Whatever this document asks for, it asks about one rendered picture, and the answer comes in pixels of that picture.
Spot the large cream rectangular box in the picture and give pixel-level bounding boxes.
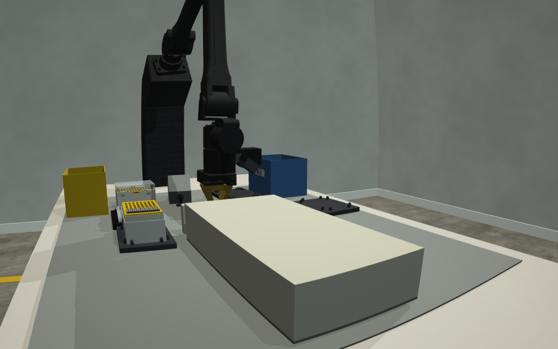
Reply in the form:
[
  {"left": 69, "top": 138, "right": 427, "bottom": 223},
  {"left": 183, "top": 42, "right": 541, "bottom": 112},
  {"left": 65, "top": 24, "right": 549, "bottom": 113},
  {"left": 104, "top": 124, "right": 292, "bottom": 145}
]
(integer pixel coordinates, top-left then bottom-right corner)
[{"left": 181, "top": 195, "right": 424, "bottom": 344}]

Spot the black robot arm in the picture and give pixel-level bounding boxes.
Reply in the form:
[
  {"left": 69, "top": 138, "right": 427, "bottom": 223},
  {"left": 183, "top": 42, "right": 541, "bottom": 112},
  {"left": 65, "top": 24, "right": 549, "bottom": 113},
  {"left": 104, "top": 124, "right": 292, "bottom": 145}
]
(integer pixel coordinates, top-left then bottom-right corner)
[{"left": 153, "top": 0, "right": 262, "bottom": 174}]

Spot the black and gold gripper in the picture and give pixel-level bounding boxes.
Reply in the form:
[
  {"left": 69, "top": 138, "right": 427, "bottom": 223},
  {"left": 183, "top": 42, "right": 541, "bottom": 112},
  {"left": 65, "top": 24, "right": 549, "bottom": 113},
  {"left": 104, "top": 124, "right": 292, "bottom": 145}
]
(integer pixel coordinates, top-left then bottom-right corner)
[{"left": 197, "top": 148, "right": 237, "bottom": 201}]

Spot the blue open-top bin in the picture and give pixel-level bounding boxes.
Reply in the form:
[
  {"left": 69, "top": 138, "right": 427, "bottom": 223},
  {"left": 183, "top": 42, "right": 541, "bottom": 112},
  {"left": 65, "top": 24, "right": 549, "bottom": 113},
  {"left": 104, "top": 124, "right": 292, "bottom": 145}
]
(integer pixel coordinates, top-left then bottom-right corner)
[{"left": 248, "top": 154, "right": 307, "bottom": 198}]

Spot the yellow bin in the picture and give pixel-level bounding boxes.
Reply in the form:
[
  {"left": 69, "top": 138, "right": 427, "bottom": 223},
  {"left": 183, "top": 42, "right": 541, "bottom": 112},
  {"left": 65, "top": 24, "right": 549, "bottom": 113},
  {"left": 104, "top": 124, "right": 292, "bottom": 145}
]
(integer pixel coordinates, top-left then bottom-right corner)
[{"left": 62, "top": 166, "right": 109, "bottom": 218}]

